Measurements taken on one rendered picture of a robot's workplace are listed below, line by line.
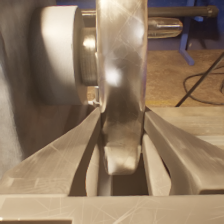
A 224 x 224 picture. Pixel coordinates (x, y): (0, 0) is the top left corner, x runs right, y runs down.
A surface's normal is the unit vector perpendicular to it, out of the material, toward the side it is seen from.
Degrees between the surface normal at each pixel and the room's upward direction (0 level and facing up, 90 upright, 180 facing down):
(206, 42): 90
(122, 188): 8
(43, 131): 90
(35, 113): 90
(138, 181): 8
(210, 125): 0
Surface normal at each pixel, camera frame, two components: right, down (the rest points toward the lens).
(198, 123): -0.02, -0.80
